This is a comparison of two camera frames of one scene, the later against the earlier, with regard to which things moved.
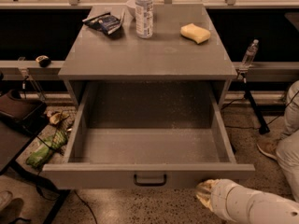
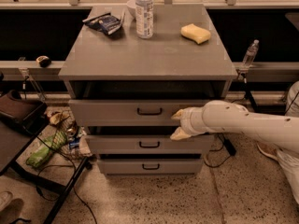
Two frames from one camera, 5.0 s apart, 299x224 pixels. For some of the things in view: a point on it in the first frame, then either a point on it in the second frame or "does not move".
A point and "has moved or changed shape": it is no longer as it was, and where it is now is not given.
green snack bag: x=52 y=143 does not move
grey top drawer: x=139 y=135 has moved or changed shape
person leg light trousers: x=287 y=150 does not move
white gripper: x=220 y=194 -> x=189 y=123
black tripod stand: x=263 y=126 does not move
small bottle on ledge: x=250 y=54 does not move
